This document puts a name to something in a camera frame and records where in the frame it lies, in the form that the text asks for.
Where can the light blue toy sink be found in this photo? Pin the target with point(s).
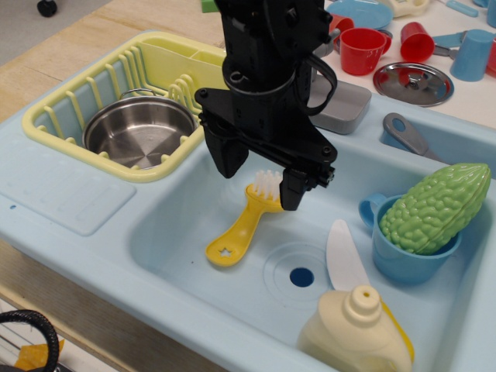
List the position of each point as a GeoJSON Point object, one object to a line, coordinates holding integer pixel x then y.
{"type": "Point", "coordinates": [143, 239]}

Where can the white plastic knife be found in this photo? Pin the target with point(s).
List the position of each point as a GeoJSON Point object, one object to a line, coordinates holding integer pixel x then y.
{"type": "Point", "coordinates": [343, 259]}

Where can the green bitter melon toy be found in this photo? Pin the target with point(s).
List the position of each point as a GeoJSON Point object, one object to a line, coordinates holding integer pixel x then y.
{"type": "Point", "coordinates": [432, 212]}

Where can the yellow dish brush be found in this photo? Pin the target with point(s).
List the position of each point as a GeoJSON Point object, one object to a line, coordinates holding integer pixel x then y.
{"type": "Point", "coordinates": [262, 196]}

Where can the light blue tumbler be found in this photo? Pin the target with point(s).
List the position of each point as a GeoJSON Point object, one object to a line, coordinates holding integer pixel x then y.
{"type": "Point", "coordinates": [471, 60]}

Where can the yellow tape piece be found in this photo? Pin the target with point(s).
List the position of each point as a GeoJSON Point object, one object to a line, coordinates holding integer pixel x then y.
{"type": "Point", "coordinates": [32, 357]}

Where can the black caster wheel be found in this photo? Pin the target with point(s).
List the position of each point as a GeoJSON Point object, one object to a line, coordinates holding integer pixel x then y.
{"type": "Point", "coordinates": [47, 8]}

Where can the red cup behind faucet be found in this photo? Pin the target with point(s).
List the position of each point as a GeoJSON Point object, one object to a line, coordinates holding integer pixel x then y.
{"type": "Point", "coordinates": [338, 25]}

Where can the green block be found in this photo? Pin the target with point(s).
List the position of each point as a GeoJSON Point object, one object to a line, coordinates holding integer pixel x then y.
{"type": "Point", "coordinates": [208, 6]}

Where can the cream soap bottle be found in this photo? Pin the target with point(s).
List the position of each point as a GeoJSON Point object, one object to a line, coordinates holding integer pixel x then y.
{"type": "Point", "coordinates": [351, 331]}

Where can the blue plastic cup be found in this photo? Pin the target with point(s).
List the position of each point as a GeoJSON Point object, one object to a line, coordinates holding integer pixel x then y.
{"type": "Point", "coordinates": [394, 263]}

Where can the grey toy faucet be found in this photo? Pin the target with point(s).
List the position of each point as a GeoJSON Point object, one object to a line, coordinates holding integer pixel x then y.
{"type": "Point", "coordinates": [346, 108]}

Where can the red cup with handle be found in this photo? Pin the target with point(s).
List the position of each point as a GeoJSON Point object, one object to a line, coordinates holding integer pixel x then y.
{"type": "Point", "coordinates": [361, 49]}

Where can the grey plastic spatula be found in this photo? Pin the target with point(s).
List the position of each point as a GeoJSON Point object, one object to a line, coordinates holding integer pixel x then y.
{"type": "Point", "coordinates": [400, 133]}

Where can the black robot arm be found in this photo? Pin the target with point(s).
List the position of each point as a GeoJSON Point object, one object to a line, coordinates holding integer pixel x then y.
{"type": "Point", "coordinates": [270, 56]}

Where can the stainless steel pot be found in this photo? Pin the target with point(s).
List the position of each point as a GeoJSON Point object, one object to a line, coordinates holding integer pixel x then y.
{"type": "Point", "coordinates": [139, 130]}

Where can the blue plastic utensil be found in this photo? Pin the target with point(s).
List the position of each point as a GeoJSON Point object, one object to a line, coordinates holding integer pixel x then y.
{"type": "Point", "coordinates": [462, 8]}

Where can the red cup lying down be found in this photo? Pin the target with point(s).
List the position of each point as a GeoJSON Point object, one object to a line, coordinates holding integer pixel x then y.
{"type": "Point", "coordinates": [416, 44]}

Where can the steel pot lid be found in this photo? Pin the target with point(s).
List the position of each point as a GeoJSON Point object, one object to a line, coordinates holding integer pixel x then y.
{"type": "Point", "coordinates": [414, 83]}

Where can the cream toy appliance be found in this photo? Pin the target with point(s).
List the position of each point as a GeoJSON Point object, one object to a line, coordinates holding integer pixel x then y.
{"type": "Point", "coordinates": [402, 8]}

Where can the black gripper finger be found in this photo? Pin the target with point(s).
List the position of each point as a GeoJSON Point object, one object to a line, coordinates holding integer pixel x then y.
{"type": "Point", "coordinates": [227, 152]}
{"type": "Point", "coordinates": [292, 188]}

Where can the pale yellow dish rack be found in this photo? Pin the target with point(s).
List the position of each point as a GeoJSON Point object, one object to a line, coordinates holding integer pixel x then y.
{"type": "Point", "coordinates": [170, 66]}

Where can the blue handled utensil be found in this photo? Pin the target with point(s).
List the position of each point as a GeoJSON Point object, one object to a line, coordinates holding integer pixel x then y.
{"type": "Point", "coordinates": [448, 45]}

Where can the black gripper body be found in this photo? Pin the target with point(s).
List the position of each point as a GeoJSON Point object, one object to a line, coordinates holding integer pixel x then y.
{"type": "Point", "coordinates": [275, 124]}

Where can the blue plastic plate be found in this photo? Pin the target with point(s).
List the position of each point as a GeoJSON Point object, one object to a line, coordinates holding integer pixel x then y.
{"type": "Point", "coordinates": [365, 14]}

